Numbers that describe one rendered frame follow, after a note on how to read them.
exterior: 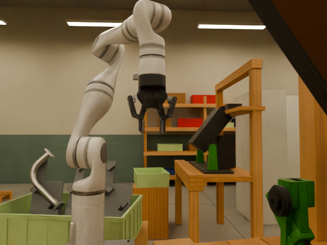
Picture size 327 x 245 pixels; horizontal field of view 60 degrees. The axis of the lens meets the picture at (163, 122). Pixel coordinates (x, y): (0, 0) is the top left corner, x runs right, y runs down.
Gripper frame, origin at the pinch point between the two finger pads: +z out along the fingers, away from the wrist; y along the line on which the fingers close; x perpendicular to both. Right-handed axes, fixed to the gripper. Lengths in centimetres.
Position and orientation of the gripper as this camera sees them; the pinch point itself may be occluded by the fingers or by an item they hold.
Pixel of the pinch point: (152, 128)
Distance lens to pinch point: 76.9
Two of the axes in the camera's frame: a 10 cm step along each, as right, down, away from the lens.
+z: 0.0, 10.0, -0.4
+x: -2.2, 0.4, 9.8
